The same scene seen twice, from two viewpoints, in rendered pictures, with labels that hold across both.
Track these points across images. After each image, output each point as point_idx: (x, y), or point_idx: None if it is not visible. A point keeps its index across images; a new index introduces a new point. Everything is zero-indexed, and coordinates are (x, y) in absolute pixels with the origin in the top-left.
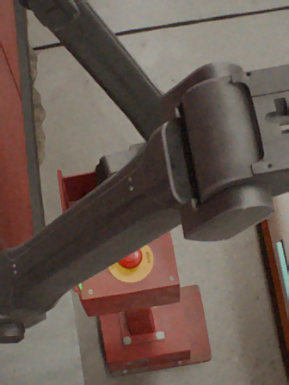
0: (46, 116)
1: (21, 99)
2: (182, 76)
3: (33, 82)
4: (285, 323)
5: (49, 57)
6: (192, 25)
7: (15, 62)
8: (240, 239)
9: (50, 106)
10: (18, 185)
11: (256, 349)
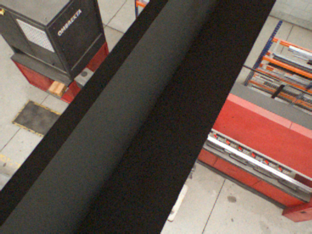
0: (214, 173)
1: (217, 171)
2: (208, 193)
3: (220, 175)
4: None
5: (222, 180)
6: (215, 200)
7: (217, 166)
8: None
9: (215, 175)
10: (200, 155)
11: None
